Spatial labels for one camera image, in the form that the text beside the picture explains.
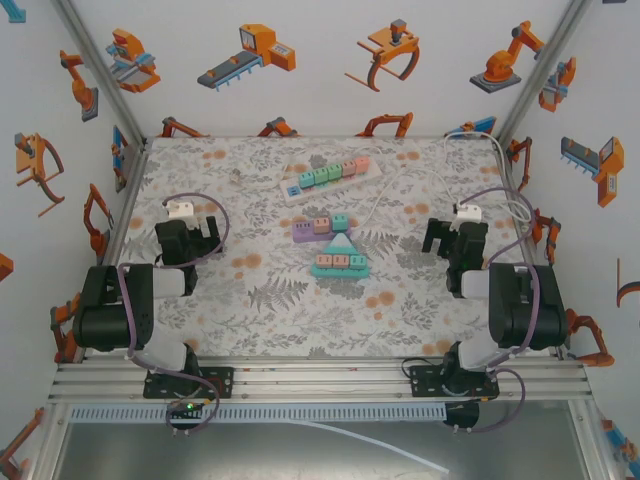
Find white power strip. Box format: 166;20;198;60
278;155;385;206

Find purple power strip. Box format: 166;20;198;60
291;215;355;245

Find teal triangular power strip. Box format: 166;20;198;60
309;232;372;281

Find floral table cloth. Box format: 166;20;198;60
107;135;556;359

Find controller board with green light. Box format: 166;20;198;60
166;398;207;437

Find black controller board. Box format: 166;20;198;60
443;399;480;434

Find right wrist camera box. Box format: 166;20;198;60
451;198;484;225

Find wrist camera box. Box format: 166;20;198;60
451;198;484;225
162;198;197;219

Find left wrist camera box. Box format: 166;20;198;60
162;198;197;219

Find aluminium side rail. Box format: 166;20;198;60
498;142;535;254
99;142;149;271

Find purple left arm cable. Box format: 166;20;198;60
117;192;231;436

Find white power strip cable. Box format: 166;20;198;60
379;130;534;226

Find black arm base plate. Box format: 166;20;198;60
143;366;235;400
408;363;500;401

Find wide aluminium base rail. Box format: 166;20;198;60
47;357;594;404

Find aluminium frame post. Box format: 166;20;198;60
49;0;149;146
497;0;594;146

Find white slotted cable duct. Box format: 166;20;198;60
69;403;447;425

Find aluminium frame leg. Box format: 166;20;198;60
30;402;71;480
569;399;615;480

